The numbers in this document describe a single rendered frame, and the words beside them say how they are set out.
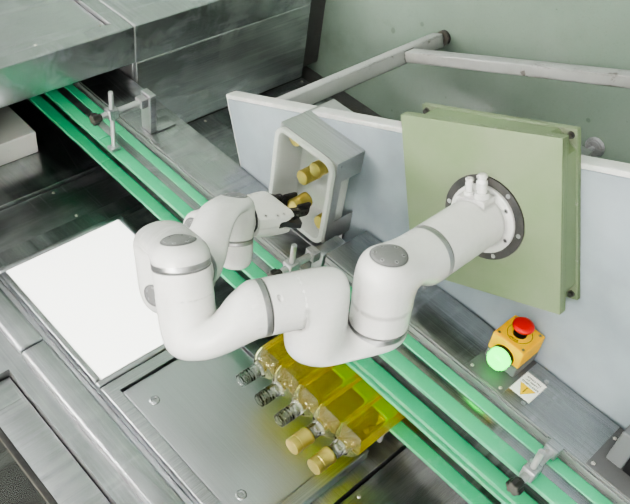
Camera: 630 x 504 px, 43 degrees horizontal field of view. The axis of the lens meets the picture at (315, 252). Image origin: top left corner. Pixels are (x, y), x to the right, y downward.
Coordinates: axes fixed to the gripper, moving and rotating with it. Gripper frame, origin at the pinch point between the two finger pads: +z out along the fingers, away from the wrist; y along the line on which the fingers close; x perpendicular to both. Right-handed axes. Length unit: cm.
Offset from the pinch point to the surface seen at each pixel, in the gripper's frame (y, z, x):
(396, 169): 17.1, 4.9, 17.8
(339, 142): 3.6, 2.7, 16.8
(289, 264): 11.3, -11.1, -4.9
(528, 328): 56, 3, 7
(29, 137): -86, -10, -29
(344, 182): 8.2, 2.5, 10.0
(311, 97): -26.2, 28.1, 9.8
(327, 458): 42, -24, -24
